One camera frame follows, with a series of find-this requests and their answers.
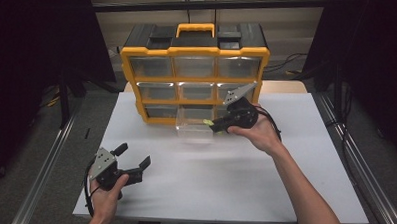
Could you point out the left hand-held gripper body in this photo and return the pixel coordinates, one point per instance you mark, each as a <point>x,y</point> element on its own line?
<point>103,162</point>

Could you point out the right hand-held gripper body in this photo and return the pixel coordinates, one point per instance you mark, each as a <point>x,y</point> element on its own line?
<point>241,112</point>

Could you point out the clear plastic storage drawer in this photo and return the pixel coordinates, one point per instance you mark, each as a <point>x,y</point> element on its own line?
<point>194,130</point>

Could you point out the yellow and black organizer cabinet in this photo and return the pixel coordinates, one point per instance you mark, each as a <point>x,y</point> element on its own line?
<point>195,42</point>

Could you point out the person's right hand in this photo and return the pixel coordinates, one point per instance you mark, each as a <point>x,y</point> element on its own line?
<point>262,134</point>

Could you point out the person's left hand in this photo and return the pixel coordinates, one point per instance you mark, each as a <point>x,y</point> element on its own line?
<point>106,199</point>

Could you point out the small black floor piece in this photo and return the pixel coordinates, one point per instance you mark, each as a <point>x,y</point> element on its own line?
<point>87,133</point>

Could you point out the wooden table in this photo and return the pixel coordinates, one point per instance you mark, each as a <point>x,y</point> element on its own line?
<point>284,86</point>

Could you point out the white table board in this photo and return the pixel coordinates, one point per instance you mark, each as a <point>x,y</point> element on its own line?
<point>190,185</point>

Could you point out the black metal stand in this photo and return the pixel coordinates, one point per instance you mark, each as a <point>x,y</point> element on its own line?
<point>65,100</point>

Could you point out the grid of clear plastic drawers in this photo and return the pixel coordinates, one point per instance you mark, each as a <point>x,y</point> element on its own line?
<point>154,66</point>

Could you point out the dark curtain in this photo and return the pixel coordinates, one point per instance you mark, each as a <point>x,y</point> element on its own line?
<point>378,65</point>
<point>28,69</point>

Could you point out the black horizontal bar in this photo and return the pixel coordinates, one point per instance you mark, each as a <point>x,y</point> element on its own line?
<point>156,6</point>

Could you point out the aluminium floor rail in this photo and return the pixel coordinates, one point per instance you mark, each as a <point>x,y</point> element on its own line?
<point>367,178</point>
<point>44,173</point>

